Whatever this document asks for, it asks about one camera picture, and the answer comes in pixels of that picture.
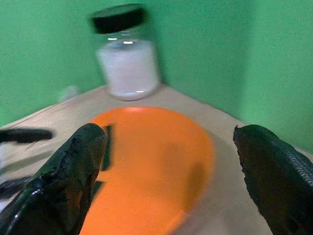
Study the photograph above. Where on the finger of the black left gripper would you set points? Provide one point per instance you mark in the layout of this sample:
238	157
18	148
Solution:
12	187
24	135

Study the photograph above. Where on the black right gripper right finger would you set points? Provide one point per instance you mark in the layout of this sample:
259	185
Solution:
274	171

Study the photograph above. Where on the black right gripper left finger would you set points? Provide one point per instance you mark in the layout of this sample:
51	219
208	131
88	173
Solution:
56	181

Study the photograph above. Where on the orange plate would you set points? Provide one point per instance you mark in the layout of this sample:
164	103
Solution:
151	166

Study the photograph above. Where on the glass jar with white powder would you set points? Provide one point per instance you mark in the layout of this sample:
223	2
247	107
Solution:
127	63

